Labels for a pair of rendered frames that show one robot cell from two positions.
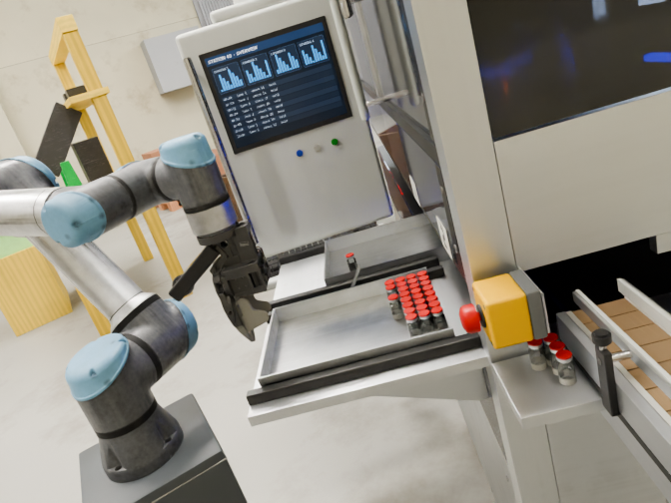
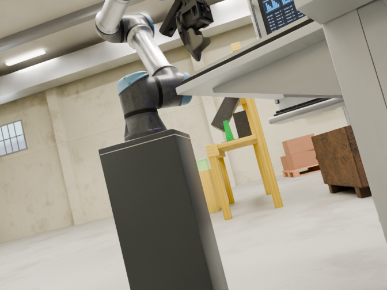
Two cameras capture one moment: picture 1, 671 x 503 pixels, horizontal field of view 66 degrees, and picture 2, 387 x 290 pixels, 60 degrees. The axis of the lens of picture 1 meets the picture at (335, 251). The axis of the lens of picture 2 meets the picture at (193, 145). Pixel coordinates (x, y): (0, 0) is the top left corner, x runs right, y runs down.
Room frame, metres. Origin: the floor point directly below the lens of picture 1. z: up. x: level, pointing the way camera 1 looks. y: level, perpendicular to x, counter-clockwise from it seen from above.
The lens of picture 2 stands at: (-0.02, -0.26, 0.65)
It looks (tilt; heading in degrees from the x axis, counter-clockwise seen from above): 5 degrees up; 32
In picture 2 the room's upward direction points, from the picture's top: 14 degrees counter-clockwise
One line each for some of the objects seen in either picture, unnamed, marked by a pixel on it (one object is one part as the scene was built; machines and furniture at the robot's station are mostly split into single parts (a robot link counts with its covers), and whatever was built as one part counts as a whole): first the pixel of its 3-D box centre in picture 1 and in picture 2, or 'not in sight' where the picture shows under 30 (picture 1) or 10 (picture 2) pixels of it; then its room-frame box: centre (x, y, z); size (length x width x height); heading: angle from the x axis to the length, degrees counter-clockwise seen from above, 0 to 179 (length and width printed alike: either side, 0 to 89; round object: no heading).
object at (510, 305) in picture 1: (506, 308); not in sight; (0.62, -0.20, 1.00); 0.08 x 0.07 x 0.07; 85
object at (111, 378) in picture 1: (111, 378); (137, 94); (0.86, 0.46, 0.96); 0.13 x 0.12 x 0.14; 148
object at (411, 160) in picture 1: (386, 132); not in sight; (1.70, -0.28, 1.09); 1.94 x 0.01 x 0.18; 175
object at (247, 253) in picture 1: (234, 260); (190, 9); (0.83, 0.16, 1.11); 0.09 x 0.08 x 0.12; 84
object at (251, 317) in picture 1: (253, 319); (196, 42); (0.81, 0.17, 1.00); 0.06 x 0.03 x 0.09; 84
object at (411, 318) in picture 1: (407, 306); not in sight; (0.87, -0.10, 0.91); 0.18 x 0.02 x 0.05; 174
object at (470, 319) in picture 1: (474, 317); not in sight; (0.62, -0.15, 0.99); 0.04 x 0.04 x 0.04; 85
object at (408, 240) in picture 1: (391, 246); not in sight; (1.21, -0.14, 0.90); 0.34 x 0.26 x 0.04; 85
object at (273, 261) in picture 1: (323, 249); (319, 102); (1.58, 0.03, 0.82); 0.40 x 0.14 x 0.02; 92
